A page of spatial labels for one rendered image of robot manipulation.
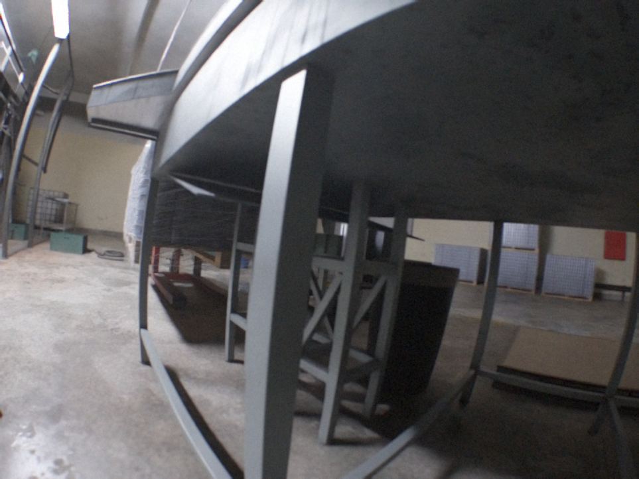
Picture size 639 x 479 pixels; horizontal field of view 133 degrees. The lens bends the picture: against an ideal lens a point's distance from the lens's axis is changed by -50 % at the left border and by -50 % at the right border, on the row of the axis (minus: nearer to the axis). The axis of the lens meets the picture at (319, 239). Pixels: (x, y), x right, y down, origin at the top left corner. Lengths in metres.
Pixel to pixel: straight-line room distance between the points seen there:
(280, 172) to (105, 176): 10.41
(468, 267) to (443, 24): 7.68
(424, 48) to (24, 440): 1.14
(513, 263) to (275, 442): 7.50
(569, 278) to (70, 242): 9.96
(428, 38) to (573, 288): 7.50
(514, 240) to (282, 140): 7.51
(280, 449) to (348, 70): 0.41
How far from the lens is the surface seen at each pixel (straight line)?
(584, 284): 7.68
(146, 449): 0.90
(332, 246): 1.08
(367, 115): 0.38
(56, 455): 0.93
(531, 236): 7.64
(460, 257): 7.92
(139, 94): 1.13
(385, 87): 0.32
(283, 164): 0.25
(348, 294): 0.72
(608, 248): 9.31
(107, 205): 10.52
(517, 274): 7.65
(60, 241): 4.86
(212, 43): 0.73
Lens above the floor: 0.63
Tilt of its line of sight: 1 degrees up
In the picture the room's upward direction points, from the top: 7 degrees clockwise
